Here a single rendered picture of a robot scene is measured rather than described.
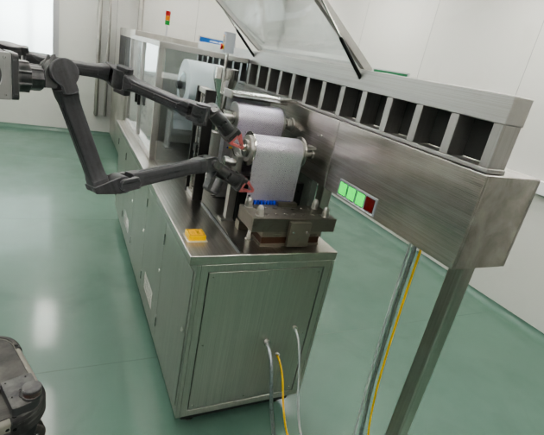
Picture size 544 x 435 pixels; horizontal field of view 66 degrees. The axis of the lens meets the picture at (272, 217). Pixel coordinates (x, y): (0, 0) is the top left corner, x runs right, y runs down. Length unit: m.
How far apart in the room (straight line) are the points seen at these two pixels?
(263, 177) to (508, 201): 0.95
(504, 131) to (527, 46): 2.94
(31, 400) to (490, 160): 1.76
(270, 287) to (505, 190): 0.95
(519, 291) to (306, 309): 2.44
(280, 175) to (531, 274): 2.61
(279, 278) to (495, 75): 3.09
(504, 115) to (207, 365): 1.44
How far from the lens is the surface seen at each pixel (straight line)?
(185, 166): 1.62
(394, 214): 1.53
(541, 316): 3.98
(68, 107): 1.40
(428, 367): 1.75
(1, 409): 1.98
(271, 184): 1.86
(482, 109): 1.35
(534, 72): 4.12
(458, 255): 1.36
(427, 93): 1.49
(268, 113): 2.05
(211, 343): 1.84
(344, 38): 1.73
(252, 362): 2.00
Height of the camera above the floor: 1.62
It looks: 20 degrees down
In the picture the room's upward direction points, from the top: 12 degrees clockwise
